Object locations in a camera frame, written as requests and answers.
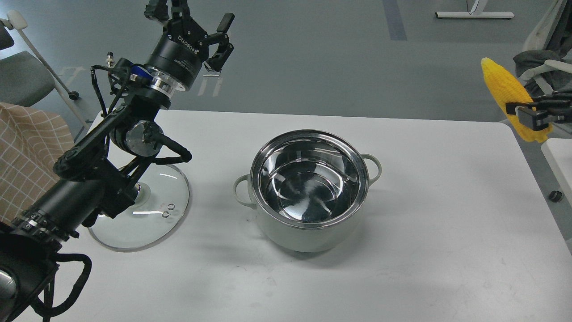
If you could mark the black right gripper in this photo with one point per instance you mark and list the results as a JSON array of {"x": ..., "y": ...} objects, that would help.
[{"x": 543, "y": 110}]

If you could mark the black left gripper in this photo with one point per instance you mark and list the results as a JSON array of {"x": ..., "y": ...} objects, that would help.
[{"x": 178, "y": 52}]

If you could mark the yellow corn cob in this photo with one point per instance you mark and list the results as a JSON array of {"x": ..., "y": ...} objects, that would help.
[{"x": 505, "y": 88}]

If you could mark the glass pot lid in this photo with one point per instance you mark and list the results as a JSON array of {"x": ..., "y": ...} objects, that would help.
[{"x": 163, "y": 198}]

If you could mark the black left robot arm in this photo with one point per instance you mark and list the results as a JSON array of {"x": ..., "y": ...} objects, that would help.
[{"x": 100, "y": 173}]

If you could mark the pale green steel pot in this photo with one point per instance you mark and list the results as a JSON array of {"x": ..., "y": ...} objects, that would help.
[{"x": 307, "y": 188}]

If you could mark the grey white chair right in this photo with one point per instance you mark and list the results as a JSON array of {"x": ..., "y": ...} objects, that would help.
[{"x": 544, "y": 64}]

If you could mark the white desk leg base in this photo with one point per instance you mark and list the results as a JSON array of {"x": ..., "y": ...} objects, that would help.
[{"x": 475, "y": 11}]

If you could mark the beige checkered cloth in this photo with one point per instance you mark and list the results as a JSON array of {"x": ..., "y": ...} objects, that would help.
[{"x": 31, "y": 141}]

